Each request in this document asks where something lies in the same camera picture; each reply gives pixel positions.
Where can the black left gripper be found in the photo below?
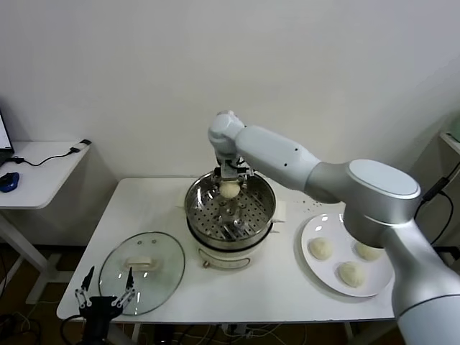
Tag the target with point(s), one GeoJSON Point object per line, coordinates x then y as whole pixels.
{"type": "Point", "coordinates": [100, 309]}

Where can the white power strip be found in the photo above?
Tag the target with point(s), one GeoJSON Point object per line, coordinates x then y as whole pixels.
{"type": "Point", "coordinates": [235, 328]}

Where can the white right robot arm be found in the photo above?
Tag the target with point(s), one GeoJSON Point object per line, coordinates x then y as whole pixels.
{"type": "Point", "coordinates": [377, 194]}

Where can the open laptop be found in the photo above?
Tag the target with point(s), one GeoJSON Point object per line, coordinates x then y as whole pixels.
{"type": "Point", "coordinates": [4, 143]}

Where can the stainless steel steamer basket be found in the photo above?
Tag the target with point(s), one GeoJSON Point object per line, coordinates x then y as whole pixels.
{"type": "Point", "coordinates": [251, 215]}

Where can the white round plate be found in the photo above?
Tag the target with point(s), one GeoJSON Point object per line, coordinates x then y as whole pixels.
{"type": "Point", "coordinates": [323, 273]}

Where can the white shelf table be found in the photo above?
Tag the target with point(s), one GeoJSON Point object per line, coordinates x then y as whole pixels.
{"type": "Point", "coordinates": [451, 143]}

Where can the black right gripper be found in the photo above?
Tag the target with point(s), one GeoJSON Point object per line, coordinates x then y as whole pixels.
{"type": "Point", "coordinates": [228, 172]}

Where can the blue computer mouse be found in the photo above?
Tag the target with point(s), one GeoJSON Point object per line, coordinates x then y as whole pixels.
{"type": "Point", "coordinates": [10, 181]}

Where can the white steamed baozi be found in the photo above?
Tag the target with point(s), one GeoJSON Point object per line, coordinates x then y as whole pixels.
{"type": "Point", "coordinates": [366, 253]}
{"type": "Point", "coordinates": [230, 190]}
{"type": "Point", "coordinates": [352, 275]}
{"type": "Point", "coordinates": [321, 248]}

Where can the pale green object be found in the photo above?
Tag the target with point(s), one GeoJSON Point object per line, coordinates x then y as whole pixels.
{"type": "Point", "coordinates": [456, 125]}

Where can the white side desk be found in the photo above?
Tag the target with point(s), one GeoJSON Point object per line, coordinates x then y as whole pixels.
{"type": "Point", "coordinates": [43, 179]}

